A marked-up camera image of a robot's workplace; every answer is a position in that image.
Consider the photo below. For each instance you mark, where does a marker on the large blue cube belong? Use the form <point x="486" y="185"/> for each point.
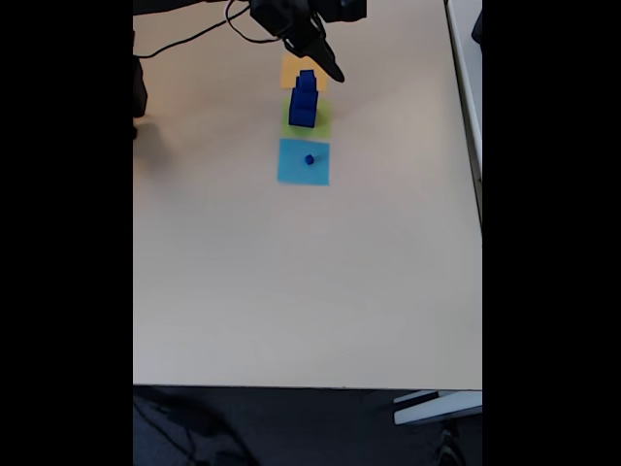
<point x="301" y="116"/>

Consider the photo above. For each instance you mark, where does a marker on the medium blue cube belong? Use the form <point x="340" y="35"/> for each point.
<point x="304" y="97"/>

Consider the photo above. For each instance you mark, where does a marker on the small blue cube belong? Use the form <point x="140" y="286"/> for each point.
<point x="306" y="80"/>

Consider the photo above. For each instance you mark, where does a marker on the light blue paper square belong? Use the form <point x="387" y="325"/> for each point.
<point x="291" y="172"/>

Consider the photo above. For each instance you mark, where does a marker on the white neighbouring desk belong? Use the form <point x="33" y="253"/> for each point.
<point x="468" y="73"/>

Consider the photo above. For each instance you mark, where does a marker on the orange paper square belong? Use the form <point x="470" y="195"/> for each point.
<point x="288" y="73"/>

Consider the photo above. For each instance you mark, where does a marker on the tiny blue cube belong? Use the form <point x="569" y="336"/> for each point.
<point x="309" y="159"/>

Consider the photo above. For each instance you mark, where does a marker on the green paper square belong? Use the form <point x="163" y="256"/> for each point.
<point x="324" y="123"/>

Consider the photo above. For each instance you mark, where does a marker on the dark blue object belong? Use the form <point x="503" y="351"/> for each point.
<point x="478" y="26"/>

